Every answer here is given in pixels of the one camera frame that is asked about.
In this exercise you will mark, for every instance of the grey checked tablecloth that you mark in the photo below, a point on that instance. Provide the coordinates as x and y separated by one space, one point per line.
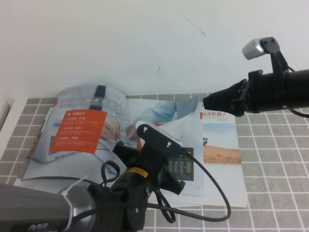
265 205

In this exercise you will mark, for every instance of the magazine with orange panels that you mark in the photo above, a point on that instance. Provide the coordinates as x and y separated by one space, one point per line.
72 164

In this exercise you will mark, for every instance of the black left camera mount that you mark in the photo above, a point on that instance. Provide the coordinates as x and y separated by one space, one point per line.
154 137

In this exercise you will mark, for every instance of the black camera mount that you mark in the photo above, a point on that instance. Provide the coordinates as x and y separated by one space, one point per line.
154 137
275 55

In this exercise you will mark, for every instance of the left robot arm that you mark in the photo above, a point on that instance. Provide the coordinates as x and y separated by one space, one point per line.
36 207

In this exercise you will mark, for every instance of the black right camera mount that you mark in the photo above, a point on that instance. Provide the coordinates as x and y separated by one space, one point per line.
275 55

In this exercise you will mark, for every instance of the white side ledge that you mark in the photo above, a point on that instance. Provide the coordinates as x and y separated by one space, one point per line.
4 135

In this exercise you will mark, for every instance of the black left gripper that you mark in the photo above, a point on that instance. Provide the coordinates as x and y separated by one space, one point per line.
154 171

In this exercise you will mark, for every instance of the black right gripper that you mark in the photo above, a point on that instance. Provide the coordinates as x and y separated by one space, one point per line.
265 91

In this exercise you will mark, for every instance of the white zip tie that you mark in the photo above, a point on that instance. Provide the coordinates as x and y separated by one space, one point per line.
68 200

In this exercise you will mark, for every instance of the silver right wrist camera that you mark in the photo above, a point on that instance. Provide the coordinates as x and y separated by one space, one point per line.
252 49

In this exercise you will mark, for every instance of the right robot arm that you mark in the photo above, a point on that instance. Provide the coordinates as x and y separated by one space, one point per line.
298 89

